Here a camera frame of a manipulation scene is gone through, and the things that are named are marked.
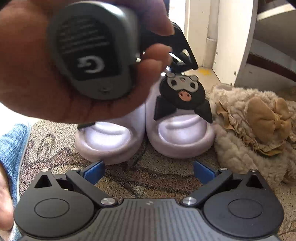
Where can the cream fluffy bow slipper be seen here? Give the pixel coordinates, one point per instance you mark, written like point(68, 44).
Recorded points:
point(242, 148)

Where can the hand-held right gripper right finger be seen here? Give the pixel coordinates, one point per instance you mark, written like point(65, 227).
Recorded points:
point(203, 172)

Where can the printed cartoon doormat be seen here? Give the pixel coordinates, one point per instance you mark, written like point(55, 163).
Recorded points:
point(150, 176)

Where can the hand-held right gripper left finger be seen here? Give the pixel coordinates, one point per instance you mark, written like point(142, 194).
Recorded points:
point(96, 172)

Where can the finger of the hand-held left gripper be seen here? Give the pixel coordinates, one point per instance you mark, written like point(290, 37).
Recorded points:
point(190, 62)

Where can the purple slide slipper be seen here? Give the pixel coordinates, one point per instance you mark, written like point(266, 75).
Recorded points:
point(180, 136)
point(108, 141)

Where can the person's left hand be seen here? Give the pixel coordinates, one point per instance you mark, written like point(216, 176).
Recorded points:
point(27, 69)

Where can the white shoe cabinet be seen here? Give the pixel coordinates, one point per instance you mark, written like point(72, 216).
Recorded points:
point(231, 34)

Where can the person's jeans-clad leg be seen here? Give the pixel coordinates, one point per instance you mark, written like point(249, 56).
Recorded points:
point(13, 143)

